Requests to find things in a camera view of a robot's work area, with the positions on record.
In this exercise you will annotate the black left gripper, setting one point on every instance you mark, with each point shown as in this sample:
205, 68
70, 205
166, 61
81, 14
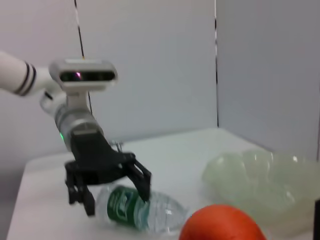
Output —
95, 160

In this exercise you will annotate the clear green-label water bottle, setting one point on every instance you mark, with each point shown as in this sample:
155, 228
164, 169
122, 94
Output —
120, 205

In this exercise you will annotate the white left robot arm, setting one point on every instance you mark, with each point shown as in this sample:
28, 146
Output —
15, 72

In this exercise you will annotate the pale green glass fruit plate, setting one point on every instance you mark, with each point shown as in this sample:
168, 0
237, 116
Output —
262, 185

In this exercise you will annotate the black mesh pen holder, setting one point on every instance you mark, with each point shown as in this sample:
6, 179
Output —
317, 220

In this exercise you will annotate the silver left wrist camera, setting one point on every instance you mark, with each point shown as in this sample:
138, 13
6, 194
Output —
85, 75

